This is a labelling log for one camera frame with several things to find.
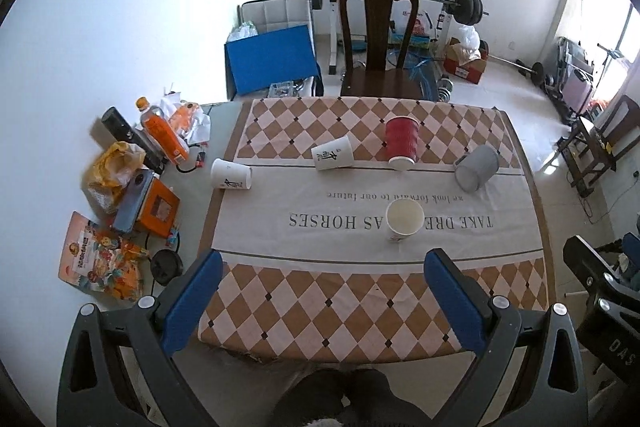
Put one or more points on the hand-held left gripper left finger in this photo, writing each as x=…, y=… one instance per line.
x=192, y=302

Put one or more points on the black round lid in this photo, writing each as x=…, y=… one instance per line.
x=166, y=265

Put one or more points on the white cup with black print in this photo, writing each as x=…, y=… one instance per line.
x=332, y=153
x=231, y=175

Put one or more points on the white bag with red print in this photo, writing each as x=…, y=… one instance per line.
x=413, y=21

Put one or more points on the white plastic bag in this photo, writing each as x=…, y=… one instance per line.
x=470, y=38

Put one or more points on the yellow plastic bag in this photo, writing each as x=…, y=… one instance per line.
x=112, y=169

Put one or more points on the red ribbed paper cup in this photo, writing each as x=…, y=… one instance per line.
x=401, y=139

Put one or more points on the red cardboard box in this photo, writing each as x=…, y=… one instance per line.
x=465, y=68

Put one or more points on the orange box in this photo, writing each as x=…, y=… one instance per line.
x=159, y=209

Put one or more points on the white barbell rack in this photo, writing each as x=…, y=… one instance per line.
x=333, y=17

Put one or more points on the orange drink bottle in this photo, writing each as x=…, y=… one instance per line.
x=161, y=132

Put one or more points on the barbell with black plates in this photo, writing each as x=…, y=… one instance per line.
x=469, y=4

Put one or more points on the blue board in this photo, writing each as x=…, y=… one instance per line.
x=272, y=59

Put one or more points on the white paper cup red base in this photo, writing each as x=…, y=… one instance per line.
x=404, y=218

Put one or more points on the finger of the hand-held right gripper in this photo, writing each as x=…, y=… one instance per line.
x=590, y=262

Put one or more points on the dark wooden chair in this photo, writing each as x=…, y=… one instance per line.
x=378, y=47

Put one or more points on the white padded chair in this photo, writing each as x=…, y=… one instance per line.
x=280, y=13

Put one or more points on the checkered tablecloth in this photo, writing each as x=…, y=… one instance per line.
x=320, y=287

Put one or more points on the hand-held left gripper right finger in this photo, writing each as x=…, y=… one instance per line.
x=455, y=302

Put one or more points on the floor barbell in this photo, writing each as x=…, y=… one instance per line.
x=531, y=71

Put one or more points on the black cylinder speaker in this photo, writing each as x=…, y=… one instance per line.
x=127, y=134

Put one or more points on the pink suitcase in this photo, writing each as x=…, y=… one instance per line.
x=580, y=88

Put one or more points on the colourful snack packet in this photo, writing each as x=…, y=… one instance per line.
x=97, y=264

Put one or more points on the blue-grey device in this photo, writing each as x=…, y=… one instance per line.
x=131, y=202

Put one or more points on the crumpled white and orange wrapper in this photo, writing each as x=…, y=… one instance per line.
x=192, y=122

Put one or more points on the dumbbell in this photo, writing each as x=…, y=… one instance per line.
x=444, y=90

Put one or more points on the clear plastic bag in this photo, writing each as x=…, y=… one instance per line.
x=243, y=31

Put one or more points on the grey cup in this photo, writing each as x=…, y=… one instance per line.
x=477, y=167

